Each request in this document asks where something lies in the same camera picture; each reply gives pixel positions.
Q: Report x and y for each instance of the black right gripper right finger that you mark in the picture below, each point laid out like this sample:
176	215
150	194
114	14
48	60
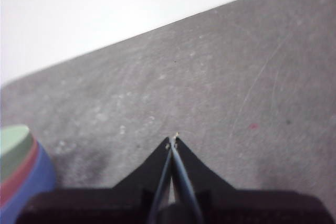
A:
195	171

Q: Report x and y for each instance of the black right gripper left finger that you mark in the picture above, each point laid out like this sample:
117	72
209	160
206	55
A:
151	171

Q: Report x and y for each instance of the red ribbed bowl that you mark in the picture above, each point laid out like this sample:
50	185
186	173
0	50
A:
15	170

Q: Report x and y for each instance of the green ribbed bowl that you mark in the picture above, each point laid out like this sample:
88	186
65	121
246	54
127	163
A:
11	140

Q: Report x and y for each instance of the blue ribbed bowl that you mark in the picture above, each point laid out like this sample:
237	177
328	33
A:
39	174

